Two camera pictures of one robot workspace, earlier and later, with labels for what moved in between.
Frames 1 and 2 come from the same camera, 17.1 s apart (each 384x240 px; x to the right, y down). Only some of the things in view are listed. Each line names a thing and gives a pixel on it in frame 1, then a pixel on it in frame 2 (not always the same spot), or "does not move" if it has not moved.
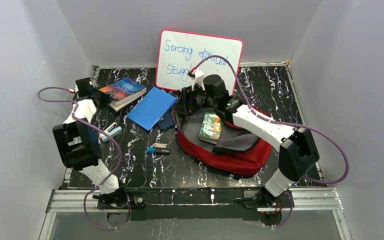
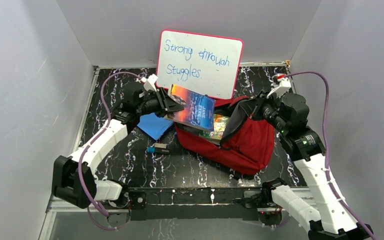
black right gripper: x=186 y=100 -> x=259 y=103
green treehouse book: x=211 y=128 does not move
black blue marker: x=158 y=150 does not move
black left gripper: x=100 y=99 -> x=163 y=105
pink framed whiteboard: x=180 y=52 does not move
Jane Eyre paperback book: x=122 y=92 -> x=199 y=111
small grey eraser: x=160 y=145 does not move
